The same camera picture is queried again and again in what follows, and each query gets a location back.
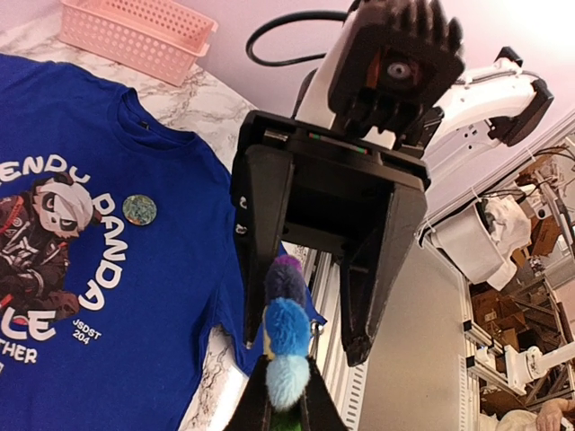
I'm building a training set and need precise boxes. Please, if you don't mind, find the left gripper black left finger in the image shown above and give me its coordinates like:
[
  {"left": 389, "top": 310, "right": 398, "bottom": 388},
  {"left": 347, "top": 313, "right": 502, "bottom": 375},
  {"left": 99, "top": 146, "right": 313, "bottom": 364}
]
[{"left": 224, "top": 355, "right": 272, "bottom": 431}]

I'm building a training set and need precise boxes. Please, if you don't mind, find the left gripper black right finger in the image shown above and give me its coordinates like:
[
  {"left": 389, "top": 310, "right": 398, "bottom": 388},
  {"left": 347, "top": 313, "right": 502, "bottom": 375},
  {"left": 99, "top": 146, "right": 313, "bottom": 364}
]
[{"left": 300, "top": 356, "right": 348, "bottom": 431}]

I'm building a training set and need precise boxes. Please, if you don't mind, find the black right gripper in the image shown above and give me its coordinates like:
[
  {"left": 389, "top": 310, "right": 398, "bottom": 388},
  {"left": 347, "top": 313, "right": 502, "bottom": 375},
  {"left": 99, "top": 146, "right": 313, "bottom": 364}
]
[{"left": 230, "top": 110, "right": 430, "bottom": 366}]

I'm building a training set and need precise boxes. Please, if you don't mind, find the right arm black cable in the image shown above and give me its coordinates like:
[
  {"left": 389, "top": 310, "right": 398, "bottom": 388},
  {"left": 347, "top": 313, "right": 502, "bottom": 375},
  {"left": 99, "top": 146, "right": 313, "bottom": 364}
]
[{"left": 244, "top": 10, "right": 349, "bottom": 68}]

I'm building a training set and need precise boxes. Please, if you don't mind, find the silver round brooch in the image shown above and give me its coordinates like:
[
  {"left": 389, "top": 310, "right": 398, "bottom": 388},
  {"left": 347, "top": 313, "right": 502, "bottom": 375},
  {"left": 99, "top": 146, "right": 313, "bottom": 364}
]
[{"left": 122, "top": 194, "right": 157, "bottom": 226}]

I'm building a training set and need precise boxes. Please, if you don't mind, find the blue printed t-shirt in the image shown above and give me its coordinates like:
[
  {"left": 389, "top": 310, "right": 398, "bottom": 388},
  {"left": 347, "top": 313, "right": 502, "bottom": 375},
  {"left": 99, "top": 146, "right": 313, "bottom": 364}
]
[{"left": 0, "top": 53, "right": 327, "bottom": 431}]

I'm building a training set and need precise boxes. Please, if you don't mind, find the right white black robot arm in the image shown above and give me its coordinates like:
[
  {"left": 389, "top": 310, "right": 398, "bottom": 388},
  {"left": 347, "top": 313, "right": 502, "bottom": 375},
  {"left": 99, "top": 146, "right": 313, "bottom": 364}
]
[{"left": 230, "top": 48, "right": 553, "bottom": 365}]

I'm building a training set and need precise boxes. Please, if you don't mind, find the aluminium front rail frame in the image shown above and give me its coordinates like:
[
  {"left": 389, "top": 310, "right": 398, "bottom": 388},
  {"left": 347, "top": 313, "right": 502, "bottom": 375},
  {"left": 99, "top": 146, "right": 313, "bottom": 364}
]
[{"left": 304, "top": 250, "right": 367, "bottom": 430}]

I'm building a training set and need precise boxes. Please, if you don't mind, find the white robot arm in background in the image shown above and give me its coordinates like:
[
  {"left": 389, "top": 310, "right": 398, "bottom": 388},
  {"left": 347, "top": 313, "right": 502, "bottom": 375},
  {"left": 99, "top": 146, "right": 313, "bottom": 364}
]
[{"left": 465, "top": 342, "right": 574, "bottom": 396}]

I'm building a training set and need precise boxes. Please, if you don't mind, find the pink perforated plastic basket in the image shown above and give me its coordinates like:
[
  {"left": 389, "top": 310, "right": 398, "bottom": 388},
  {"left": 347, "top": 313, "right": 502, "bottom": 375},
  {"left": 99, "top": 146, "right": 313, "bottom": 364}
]
[{"left": 59, "top": 0, "right": 218, "bottom": 86}]

